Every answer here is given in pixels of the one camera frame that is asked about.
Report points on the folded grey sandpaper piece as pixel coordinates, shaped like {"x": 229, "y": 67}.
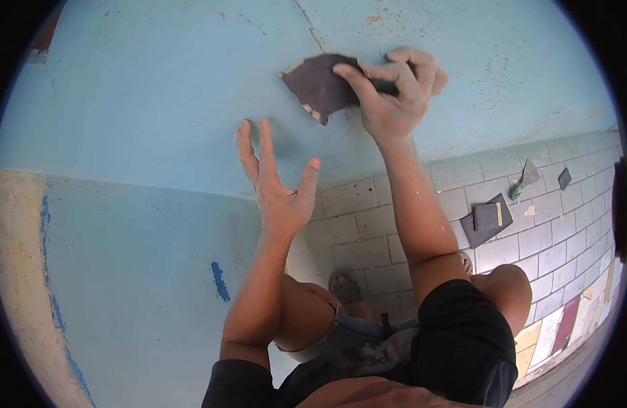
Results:
{"x": 486, "y": 217}

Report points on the small beige paper scrap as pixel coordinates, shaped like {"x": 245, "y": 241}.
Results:
{"x": 529, "y": 211}

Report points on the person's right thumb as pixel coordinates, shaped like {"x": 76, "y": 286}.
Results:
{"x": 355, "y": 84}

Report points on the person's right middle finger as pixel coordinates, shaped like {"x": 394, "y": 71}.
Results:
{"x": 418, "y": 57}

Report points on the person's left hand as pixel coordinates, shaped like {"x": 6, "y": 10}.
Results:
{"x": 278, "y": 201}

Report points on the person's right hand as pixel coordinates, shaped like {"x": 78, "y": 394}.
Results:
{"x": 395, "y": 109}

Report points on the person's legs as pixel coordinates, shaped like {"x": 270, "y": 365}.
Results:
{"x": 303, "y": 316}

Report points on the person's right fingers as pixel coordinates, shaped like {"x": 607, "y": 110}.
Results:
{"x": 439, "y": 81}

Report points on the person's left thumb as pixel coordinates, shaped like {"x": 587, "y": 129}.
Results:
{"x": 308, "y": 181}

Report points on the person's body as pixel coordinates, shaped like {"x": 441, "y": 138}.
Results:
{"x": 461, "y": 347}

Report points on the person's right index finger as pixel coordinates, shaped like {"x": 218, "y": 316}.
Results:
{"x": 395, "y": 74}

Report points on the small dark sandpaper piece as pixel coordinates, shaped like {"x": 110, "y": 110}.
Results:
{"x": 564, "y": 179}

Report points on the person's left middle finger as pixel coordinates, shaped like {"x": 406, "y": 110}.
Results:
{"x": 246, "y": 150}

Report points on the large dark sandpaper sheet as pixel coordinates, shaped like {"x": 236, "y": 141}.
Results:
{"x": 480, "y": 237}

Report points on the torn brown sandpaper sheet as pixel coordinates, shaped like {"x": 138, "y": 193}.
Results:
{"x": 318, "y": 84}

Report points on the person's left index finger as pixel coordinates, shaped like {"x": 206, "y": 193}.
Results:
{"x": 267, "y": 148}

